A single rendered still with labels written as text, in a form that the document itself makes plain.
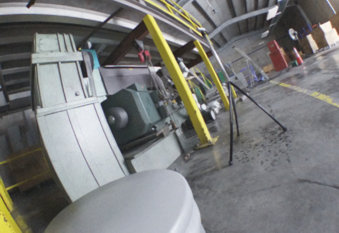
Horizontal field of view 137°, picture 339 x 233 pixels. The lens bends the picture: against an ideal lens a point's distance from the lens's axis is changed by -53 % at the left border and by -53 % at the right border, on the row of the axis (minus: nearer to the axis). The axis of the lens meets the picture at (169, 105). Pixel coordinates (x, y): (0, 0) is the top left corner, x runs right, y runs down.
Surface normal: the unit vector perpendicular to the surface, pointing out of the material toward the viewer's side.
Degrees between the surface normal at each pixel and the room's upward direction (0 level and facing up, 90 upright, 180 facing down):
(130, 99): 90
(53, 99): 90
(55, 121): 90
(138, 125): 90
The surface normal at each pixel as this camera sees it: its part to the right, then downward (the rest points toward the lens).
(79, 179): 0.75, -0.36
